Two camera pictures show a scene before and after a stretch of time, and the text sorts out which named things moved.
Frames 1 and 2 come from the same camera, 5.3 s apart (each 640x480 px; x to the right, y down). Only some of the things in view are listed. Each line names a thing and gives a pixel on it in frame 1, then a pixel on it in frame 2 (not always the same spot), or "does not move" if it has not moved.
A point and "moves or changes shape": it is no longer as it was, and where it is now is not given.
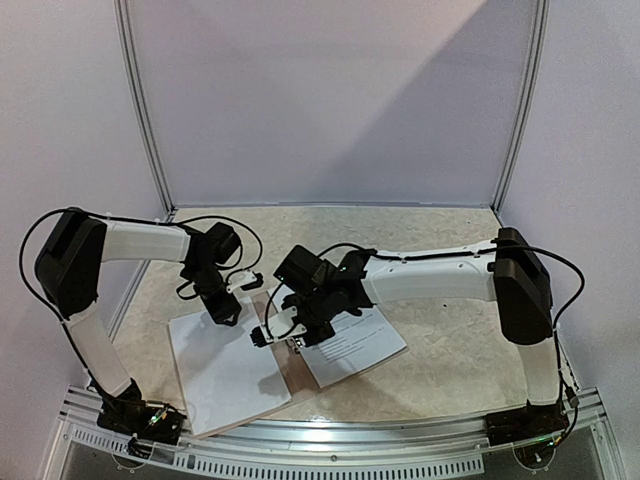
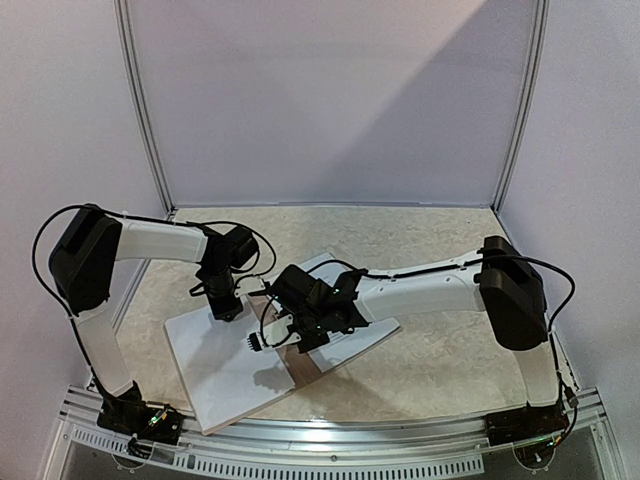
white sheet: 224,375 does not move
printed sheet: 359,341 moves or changes shape
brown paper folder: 260,306 moves or changes shape
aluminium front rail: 78,409 does not move
